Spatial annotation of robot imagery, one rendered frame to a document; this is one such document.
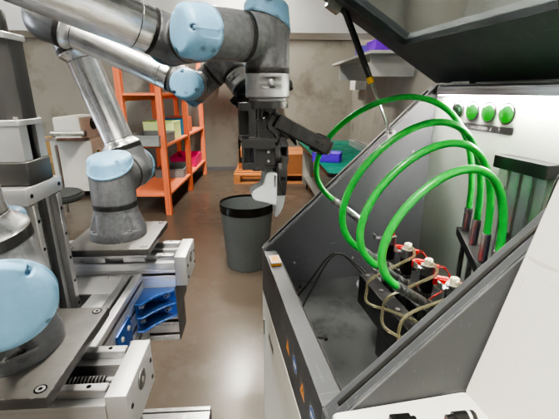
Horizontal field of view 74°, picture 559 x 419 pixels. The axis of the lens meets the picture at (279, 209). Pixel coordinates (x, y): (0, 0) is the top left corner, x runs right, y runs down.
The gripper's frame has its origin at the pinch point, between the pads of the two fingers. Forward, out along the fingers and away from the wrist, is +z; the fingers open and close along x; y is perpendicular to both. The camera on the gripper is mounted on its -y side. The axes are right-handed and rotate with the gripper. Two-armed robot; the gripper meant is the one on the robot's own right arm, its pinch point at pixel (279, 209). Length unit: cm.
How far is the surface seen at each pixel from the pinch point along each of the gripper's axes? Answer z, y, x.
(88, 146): 50, 171, -489
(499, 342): 13.4, -27.1, 27.7
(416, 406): 23.5, -15.5, 27.1
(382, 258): 4.5, -14.1, 15.1
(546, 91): -22, -54, 1
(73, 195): 53, 113, -229
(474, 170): -9.6, -28.6, 15.2
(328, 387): 26.4, -5.0, 18.0
